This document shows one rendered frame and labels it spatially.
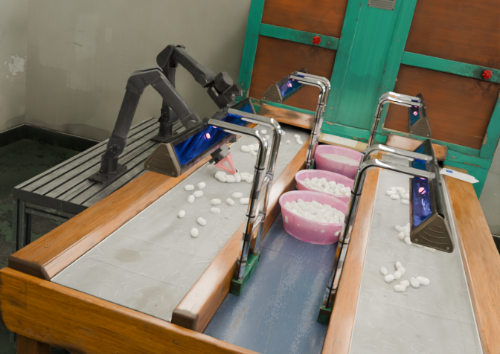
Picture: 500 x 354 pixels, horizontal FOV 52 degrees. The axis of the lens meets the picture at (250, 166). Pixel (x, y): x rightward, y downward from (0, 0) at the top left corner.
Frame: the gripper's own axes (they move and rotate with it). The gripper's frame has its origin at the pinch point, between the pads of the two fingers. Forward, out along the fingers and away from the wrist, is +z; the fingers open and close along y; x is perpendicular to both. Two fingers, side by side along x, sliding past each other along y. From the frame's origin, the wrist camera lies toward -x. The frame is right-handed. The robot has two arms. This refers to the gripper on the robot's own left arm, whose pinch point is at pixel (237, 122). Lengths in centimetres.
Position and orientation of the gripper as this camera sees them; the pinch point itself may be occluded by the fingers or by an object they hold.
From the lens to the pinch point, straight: 234.6
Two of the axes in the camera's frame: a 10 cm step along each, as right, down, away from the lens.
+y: 2.8, -2.7, 9.2
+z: 6.1, 7.9, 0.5
